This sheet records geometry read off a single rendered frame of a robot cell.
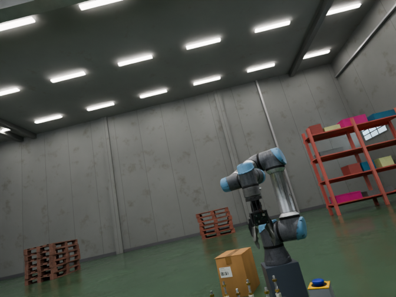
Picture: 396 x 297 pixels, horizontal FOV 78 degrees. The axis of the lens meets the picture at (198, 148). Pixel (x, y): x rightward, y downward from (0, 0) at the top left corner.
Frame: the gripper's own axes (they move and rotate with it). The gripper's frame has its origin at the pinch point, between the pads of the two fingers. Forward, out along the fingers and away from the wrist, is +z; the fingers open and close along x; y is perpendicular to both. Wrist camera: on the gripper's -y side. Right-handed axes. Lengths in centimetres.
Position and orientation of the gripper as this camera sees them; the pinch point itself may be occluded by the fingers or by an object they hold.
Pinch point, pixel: (265, 244)
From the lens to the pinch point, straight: 115.9
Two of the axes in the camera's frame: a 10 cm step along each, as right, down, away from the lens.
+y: -1.4, -2.4, -9.6
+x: 9.7, -2.4, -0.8
